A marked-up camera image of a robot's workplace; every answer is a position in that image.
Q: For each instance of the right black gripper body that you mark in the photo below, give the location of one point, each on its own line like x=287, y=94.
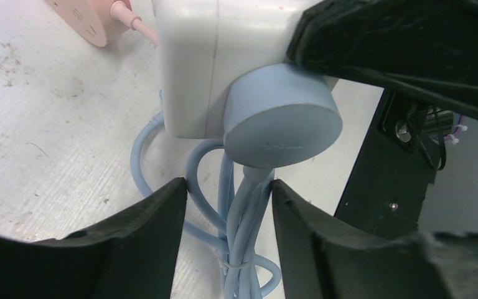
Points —
x=401, y=153

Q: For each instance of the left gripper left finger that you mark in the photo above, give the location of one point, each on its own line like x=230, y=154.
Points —
x=131, y=254

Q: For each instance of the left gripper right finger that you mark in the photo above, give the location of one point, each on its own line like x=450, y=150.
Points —
x=323, y=257

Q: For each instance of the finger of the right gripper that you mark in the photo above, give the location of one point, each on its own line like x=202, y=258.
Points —
x=426, y=50

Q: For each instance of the blue round plug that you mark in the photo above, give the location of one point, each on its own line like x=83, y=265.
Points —
x=279, y=115

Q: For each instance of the white cube adapter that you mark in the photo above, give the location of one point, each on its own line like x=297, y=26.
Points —
x=204, y=46

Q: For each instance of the pink round disc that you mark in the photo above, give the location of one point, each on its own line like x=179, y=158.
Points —
x=91, y=19

